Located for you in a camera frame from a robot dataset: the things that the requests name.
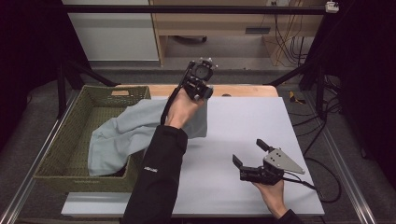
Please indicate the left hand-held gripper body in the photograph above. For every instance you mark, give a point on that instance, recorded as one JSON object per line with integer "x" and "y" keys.
{"x": 199, "y": 81}

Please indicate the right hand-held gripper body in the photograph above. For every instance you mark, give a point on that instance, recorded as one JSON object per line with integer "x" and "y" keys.
{"x": 278, "y": 161}

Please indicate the light blue-grey cloth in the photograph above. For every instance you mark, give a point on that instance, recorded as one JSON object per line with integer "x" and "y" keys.
{"x": 124, "y": 133}

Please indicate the green woven basket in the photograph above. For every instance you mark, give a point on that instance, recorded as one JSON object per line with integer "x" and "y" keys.
{"x": 71, "y": 146}

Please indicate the person's left hand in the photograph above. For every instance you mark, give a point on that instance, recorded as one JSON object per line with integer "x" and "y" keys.
{"x": 182, "y": 109}

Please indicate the person's right hand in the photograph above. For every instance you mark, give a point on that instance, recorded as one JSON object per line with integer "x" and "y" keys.
{"x": 274, "y": 196}

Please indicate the grey table mat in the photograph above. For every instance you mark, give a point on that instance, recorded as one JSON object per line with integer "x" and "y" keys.
{"x": 236, "y": 124}

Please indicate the yellow and black tape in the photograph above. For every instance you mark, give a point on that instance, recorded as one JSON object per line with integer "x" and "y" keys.
{"x": 295, "y": 98}

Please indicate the wooden desk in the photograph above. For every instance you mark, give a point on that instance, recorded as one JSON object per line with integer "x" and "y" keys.
{"x": 218, "y": 26}

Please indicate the black metal stand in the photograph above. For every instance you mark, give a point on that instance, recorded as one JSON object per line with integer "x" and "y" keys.
{"x": 67, "y": 77}
{"x": 314, "y": 74}

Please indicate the white cabinet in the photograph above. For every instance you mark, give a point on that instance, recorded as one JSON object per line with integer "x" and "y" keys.
{"x": 115, "y": 34}

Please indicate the small white device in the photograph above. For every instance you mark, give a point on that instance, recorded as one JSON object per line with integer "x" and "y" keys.
{"x": 332, "y": 6}

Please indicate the silver metal rail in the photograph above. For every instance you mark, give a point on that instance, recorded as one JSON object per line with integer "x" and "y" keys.
{"x": 342, "y": 165}
{"x": 34, "y": 174}

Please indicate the black horizontal frame bar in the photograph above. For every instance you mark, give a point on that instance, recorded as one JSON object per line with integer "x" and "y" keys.
{"x": 186, "y": 9}

